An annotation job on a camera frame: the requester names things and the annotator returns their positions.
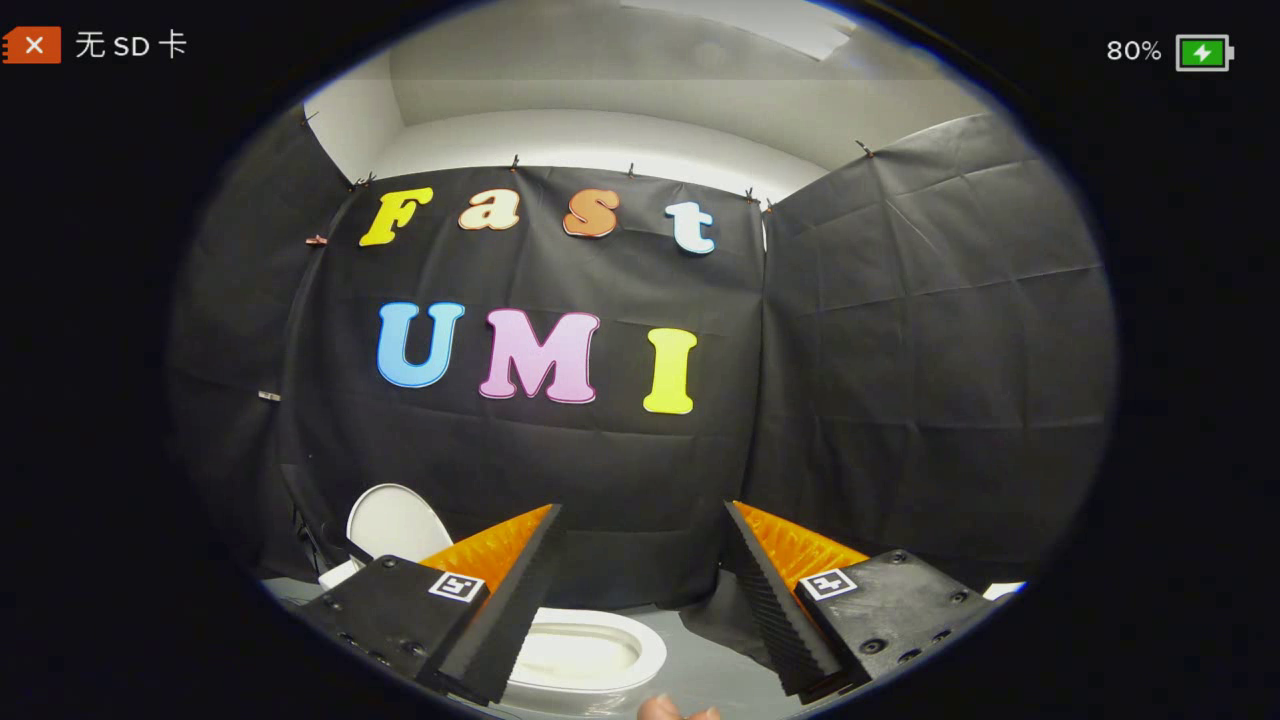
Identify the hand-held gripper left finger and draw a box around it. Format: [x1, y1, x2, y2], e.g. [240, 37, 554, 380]
[298, 503, 563, 707]

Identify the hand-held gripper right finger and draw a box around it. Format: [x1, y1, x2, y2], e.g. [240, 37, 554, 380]
[722, 500, 1001, 701]

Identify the white toilet lid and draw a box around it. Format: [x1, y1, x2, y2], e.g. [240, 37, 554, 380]
[346, 483, 456, 568]

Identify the white toilet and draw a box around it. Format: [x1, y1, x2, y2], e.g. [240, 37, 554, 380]
[318, 558, 669, 703]

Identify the black backdrop cloth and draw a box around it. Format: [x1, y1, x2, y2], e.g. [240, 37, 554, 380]
[165, 105, 1118, 613]

